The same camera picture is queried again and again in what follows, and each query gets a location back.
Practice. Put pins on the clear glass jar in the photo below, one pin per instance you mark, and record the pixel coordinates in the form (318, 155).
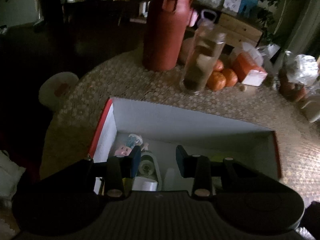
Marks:
(205, 50)

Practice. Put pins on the portrait photo frame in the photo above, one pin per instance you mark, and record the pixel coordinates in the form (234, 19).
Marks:
(232, 5)

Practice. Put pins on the purple kettlebell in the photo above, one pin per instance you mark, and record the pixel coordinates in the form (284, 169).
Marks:
(207, 18)

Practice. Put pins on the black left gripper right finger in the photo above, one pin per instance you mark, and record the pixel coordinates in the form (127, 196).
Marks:
(197, 167)

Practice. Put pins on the orange tissue pack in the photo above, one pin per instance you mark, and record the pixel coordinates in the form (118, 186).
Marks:
(247, 62)

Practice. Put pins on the green white bottle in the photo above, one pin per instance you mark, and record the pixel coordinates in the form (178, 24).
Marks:
(169, 182)

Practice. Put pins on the wooden tv cabinet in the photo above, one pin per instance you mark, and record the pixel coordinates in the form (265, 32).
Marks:
(237, 28)

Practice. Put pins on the orange fruit right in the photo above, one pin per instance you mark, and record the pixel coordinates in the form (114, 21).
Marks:
(230, 76)

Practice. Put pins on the orange fruit left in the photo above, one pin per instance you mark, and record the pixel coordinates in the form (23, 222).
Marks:
(216, 81)

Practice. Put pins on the orange fruit middle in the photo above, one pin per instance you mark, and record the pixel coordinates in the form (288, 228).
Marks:
(219, 66)

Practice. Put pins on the white plastic bag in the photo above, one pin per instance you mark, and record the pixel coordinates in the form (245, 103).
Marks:
(300, 69)

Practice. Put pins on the orange fruit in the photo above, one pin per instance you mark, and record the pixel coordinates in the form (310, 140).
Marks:
(216, 81)
(230, 76)
(219, 66)

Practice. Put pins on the tall red thermos bottle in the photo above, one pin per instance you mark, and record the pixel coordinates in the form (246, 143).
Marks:
(166, 23)

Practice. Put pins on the red white cardboard box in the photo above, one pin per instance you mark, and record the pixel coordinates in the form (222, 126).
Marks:
(165, 127)

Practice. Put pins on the pink small figurine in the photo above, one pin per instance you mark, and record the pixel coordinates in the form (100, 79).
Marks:
(132, 141)

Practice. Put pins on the white mug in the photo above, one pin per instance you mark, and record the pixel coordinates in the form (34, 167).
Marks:
(311, 110)

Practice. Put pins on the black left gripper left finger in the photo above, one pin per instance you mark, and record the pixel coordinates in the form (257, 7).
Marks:
(119, 168)

